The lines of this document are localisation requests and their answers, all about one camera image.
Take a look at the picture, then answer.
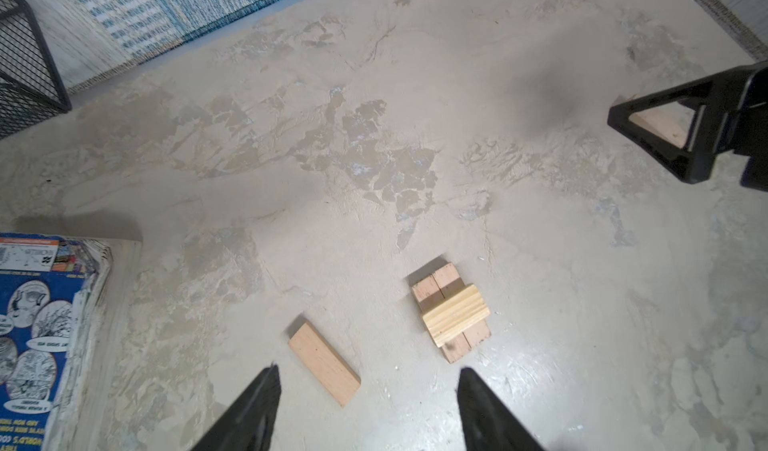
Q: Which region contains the blue paperback comic book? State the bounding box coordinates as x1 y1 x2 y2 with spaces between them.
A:
1 233 112 450

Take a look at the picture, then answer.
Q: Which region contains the patterned wood block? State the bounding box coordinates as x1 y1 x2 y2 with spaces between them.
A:
629 103 695 148

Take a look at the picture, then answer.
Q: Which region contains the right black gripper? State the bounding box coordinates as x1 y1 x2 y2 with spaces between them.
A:
607 62 767 192

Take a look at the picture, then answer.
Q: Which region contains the light wood block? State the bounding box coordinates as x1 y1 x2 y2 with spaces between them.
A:
421 284 491 348

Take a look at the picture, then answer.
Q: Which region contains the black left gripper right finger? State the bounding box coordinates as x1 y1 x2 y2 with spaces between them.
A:
457 367 544 451

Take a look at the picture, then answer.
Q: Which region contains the plain wood block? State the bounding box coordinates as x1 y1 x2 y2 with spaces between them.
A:
288 321 361 407

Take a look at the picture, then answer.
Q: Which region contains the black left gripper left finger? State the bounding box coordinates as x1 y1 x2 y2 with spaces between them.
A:
192 364 281 451

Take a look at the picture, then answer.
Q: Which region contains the black wire mesh shelf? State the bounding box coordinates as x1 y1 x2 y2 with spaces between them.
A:
1 0 72 138

